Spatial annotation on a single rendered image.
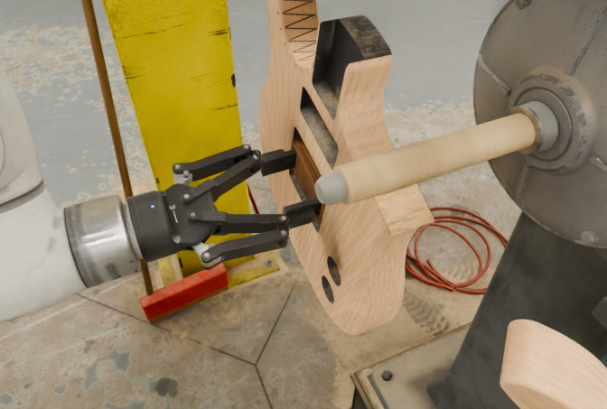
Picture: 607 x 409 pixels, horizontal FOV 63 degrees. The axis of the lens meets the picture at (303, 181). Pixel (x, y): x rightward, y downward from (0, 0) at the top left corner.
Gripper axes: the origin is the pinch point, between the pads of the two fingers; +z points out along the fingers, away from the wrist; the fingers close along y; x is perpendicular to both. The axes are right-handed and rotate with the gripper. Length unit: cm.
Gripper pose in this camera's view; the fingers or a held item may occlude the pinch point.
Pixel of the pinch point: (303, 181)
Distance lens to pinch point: 60.1
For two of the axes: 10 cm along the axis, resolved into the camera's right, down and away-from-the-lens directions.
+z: 9.2, -2.7, 2.9
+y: 3.8, 7.8, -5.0
